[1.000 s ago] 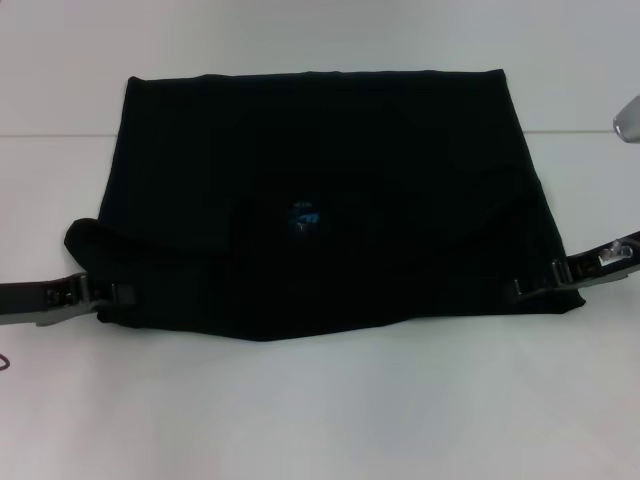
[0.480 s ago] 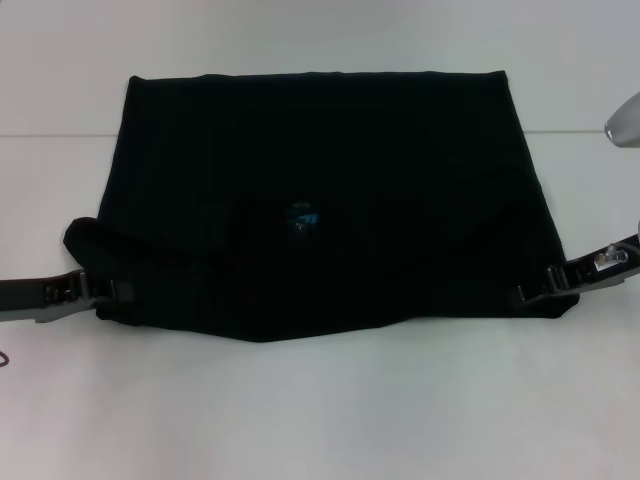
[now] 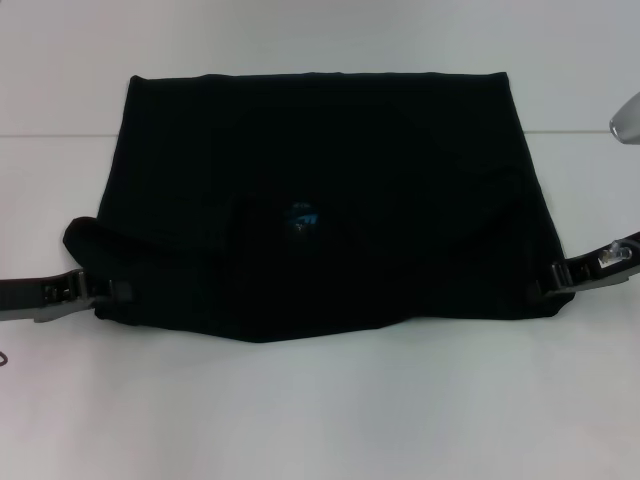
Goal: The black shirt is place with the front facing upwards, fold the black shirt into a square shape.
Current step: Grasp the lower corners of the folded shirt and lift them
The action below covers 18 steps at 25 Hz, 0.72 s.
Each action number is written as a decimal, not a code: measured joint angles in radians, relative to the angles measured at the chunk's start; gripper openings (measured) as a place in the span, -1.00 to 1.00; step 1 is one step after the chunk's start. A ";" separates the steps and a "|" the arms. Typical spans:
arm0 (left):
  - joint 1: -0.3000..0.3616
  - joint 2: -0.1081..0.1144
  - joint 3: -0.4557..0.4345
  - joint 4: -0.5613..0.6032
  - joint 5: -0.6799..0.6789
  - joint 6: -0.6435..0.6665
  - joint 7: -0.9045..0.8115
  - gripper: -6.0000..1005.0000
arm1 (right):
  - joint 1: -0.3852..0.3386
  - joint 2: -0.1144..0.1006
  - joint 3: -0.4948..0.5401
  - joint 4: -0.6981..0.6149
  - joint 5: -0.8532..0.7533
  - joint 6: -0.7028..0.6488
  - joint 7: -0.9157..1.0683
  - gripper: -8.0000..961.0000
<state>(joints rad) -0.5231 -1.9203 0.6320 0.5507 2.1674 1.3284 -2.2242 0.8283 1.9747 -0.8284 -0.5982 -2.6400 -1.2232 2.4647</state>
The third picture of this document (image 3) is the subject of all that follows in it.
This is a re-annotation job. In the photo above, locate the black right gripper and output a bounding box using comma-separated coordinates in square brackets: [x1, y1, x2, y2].
[528, 229, 640, 302]

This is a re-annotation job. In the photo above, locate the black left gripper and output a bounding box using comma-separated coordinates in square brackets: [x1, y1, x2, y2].
[0, 268, 136, 325]

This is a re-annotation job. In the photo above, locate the black shirt with FREE print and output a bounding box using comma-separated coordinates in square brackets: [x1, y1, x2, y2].
[62, 72, 577, 347]

